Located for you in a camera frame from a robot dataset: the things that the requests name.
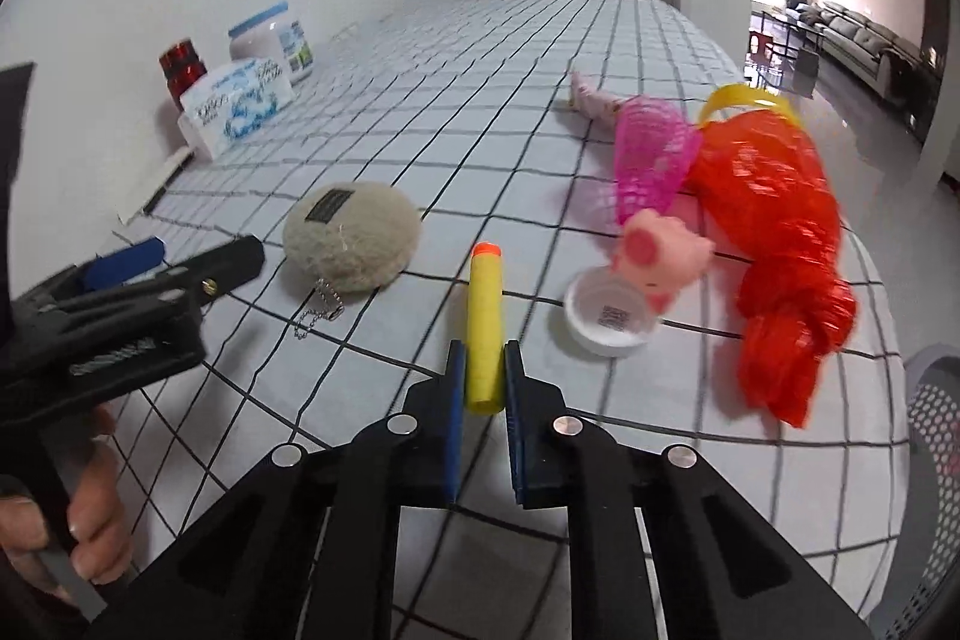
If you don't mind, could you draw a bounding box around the person's left hand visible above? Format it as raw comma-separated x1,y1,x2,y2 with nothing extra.
0,406,134,611

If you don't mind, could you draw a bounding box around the white checked tablecloth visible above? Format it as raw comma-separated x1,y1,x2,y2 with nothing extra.
75,0,912,640

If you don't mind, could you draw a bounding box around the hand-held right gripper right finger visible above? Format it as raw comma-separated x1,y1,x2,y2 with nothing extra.
504,340,875,640

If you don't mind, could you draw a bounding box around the white jar with blue lid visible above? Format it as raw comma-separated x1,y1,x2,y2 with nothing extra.
229,0,314,85

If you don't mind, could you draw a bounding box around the red mesh bag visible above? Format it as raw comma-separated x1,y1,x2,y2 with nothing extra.
686,111,858,427

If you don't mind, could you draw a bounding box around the grey perforated plastic basket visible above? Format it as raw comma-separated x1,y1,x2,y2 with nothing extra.
874,344,960,633

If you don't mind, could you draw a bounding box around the pink pig toy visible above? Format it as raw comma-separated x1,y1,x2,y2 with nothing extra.
609,209,715,315

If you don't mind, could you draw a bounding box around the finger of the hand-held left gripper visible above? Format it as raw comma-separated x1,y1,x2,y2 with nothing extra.
112,233,266,327
79,236,167,295

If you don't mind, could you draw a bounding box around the yellow plastic ring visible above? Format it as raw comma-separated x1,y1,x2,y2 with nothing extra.
696,83,800,127

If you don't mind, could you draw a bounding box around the red metal canister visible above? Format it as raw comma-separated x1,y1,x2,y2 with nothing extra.
159,40,205,101

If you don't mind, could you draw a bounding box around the white plastic lid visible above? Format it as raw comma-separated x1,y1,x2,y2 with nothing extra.
564,271,661,357

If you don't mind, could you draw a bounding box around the pink mesh net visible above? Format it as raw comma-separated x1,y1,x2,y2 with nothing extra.
613,94,702,227

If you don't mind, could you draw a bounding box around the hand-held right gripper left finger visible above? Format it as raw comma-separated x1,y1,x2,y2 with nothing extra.
88,340,464,640

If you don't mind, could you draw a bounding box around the beige plush pouch with chain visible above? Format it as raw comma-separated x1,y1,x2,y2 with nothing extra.
283,181,423,341

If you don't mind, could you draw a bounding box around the yellow foam dart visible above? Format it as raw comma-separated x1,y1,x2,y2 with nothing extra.
465,242,508,416

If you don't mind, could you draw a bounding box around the dark tall cabinet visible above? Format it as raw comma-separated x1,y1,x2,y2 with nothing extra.
921,0,952,140

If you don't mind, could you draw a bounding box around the dark coffee table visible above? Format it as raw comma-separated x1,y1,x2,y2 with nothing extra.
759,8,809,58

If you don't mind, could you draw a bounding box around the grey sofa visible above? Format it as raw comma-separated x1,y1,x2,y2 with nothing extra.
787,0,942,101

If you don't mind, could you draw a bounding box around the white tissue pack blue print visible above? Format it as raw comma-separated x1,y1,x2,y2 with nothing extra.
178,59,295,163

